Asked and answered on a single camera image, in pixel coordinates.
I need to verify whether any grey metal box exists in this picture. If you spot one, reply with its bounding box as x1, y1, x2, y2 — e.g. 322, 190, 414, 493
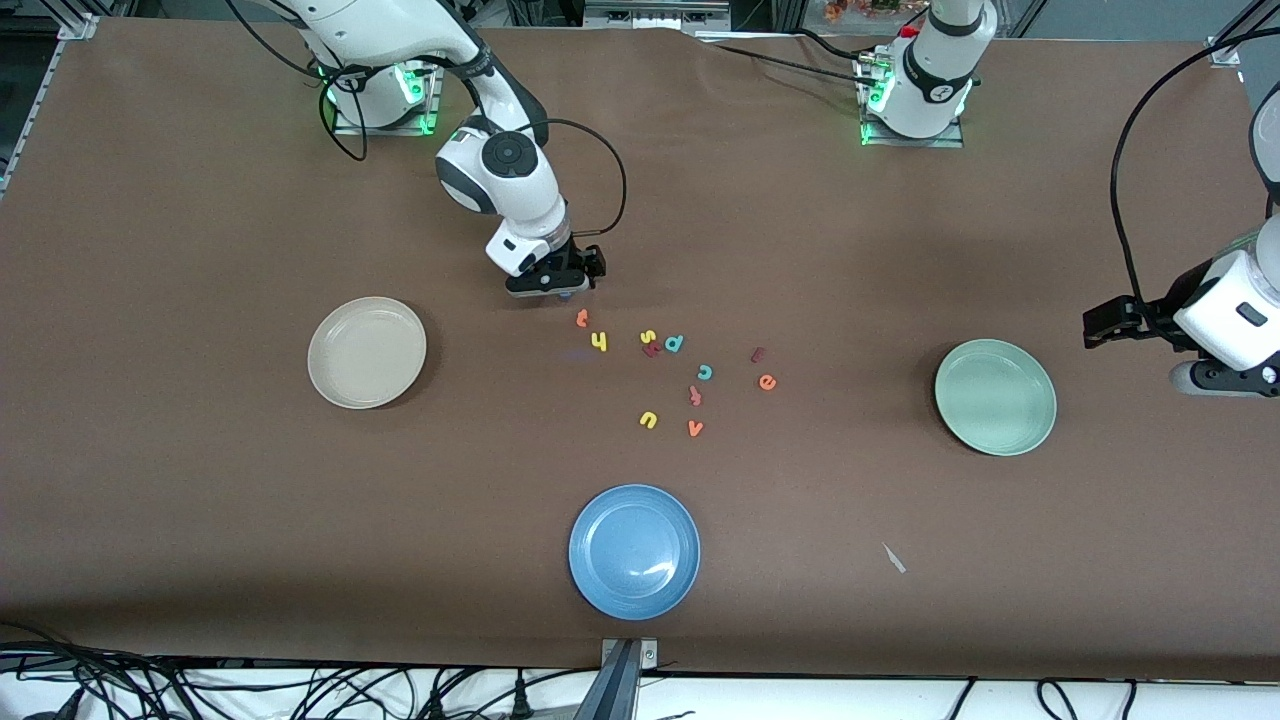
583, 0, 733, 31

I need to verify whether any brown table cover sheet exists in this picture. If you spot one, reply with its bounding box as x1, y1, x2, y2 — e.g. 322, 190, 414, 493
0, 18, 1280, 683

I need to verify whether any aluminium frame rail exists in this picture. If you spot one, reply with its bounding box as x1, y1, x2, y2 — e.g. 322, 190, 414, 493
0, 12, 101, 196

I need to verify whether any orange colourful object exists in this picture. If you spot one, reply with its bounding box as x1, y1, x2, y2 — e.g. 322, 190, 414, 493
822, 0, 906, 23

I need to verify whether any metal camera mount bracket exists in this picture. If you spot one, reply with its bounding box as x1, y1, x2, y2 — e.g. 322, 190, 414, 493
575, 638, 661, 720

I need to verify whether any beige brown plate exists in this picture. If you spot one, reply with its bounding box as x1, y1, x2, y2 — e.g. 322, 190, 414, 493
307, 296, 428, 410

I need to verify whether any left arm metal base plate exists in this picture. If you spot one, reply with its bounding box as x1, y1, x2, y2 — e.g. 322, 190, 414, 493
860, 55, 966, 149

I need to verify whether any blue plate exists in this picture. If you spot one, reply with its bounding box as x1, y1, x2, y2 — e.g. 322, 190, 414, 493
568, 484, 701, 621

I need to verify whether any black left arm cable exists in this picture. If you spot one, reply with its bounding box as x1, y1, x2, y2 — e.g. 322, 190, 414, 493
1112, 28, 1280, 336

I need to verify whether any green plate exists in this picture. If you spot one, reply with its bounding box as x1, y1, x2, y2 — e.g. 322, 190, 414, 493
934, 339, 1058, 457

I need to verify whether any aluminium frame profile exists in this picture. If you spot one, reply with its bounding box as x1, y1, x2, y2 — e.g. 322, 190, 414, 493
1205, 0, 1280, 69

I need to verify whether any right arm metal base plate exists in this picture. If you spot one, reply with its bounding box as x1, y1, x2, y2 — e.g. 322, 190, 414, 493
331, 60, 442, 137

